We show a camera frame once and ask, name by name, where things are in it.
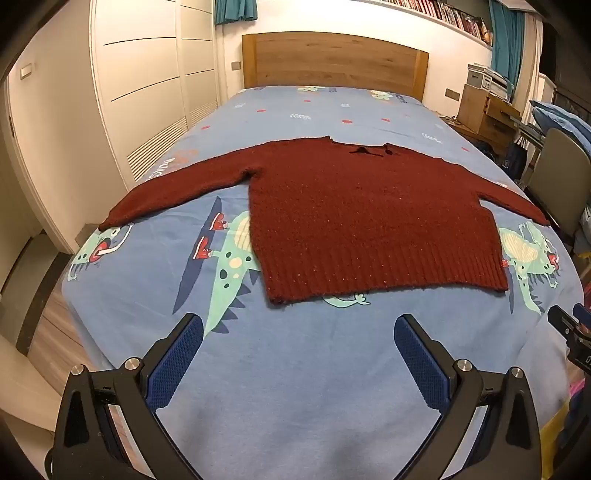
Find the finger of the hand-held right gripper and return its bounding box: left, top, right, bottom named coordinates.
left=548, top=305, right=591, bottom=344

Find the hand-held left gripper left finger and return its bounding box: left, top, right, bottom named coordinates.
left=46, top=313, right=205, bottom=480

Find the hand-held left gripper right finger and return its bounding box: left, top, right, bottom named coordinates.
left=393, top=314, right=542, bottom=480

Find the dark red knit sweater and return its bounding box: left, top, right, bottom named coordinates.
left=98, top=136, right=550, bottom=305

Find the blue dinosaur print bed sheet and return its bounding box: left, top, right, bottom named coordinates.
left=62, top=84, right=585, bottom=480

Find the grey chair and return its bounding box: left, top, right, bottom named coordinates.
left=526, top=127, right=591, bottom=232

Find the black hanging bag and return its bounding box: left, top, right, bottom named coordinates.
left=503, top=141, right=528, bottom=183

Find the blue pillow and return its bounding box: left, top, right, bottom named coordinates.
left=530, top=99, right=591, bottom=139

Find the wooden nightstand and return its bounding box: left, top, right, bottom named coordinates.
left=457, top=84, right=522, bottom=144

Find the grey storage box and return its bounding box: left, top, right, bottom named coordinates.
left=465, top=64, right=515, bottom=99

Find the white wardrobe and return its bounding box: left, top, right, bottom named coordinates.
left=90, top=0, right=227, bottom=192

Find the teal curtain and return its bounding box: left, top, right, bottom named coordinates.
left=488, top=0, right=527, bottom=90
left=215, top=0, right=258, bottom=24

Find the wooden headboard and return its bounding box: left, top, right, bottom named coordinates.
left=242, top=31, right=430, bottom=102

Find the row of books on shelf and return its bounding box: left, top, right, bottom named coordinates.
left=383, top=0, right=493, bottom=45

